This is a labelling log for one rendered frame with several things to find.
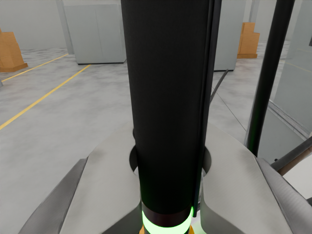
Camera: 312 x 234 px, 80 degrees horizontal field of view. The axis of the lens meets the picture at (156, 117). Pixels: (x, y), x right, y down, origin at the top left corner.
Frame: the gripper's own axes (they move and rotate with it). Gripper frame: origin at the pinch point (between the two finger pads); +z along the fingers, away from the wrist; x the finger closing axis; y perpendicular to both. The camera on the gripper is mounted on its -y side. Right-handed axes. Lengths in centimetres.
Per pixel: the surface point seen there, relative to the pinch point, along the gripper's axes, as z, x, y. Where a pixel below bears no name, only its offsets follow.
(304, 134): 69, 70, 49
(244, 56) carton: 743, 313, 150
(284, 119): 87, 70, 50
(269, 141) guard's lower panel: 94, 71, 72
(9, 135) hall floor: 220, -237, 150
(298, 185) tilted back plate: 18.7, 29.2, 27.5
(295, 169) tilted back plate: 22.1, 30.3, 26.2
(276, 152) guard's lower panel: 84, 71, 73
